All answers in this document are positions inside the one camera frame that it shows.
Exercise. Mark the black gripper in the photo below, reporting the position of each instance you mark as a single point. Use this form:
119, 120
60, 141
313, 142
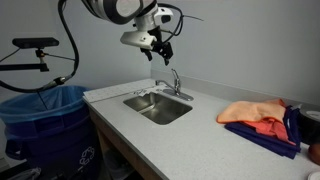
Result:
158, 38

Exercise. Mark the blue recycling bin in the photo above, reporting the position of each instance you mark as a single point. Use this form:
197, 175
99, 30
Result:
56, 143

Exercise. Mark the wooden counter frame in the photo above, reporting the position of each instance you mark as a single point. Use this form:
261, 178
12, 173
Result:
116, 146

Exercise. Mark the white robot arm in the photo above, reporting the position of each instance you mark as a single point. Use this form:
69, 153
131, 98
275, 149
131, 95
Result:
123, 8

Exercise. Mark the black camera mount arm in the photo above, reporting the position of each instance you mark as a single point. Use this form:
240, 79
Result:
20, 67

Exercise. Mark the coral red cloth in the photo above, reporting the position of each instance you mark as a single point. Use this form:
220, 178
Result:
273, 128

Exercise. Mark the reddish brown round object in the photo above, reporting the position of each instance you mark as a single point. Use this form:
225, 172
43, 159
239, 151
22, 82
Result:
315, 154

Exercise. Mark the grey counter backsplash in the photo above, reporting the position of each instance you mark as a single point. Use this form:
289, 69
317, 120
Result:
216, 88

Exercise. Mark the navy blue cloth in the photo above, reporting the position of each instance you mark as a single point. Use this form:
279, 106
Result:
260, 140

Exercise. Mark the white round object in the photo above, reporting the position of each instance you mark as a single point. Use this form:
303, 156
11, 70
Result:
315, 176

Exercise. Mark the white plastic bag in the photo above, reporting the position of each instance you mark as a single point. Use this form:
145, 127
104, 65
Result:
28, 175

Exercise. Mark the orange cloth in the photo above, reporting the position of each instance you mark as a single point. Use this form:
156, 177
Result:
250, 111

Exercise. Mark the blue plastic bin liner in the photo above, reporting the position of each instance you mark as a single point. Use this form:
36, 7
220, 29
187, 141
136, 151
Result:
36, 106

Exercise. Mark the black bar camera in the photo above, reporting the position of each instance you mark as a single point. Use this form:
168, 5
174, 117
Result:
33, 42

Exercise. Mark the stainless steel sink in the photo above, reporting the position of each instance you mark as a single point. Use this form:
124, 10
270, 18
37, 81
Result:
156, 110

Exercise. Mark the chrome tap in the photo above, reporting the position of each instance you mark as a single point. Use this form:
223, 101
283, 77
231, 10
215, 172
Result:
175, 87

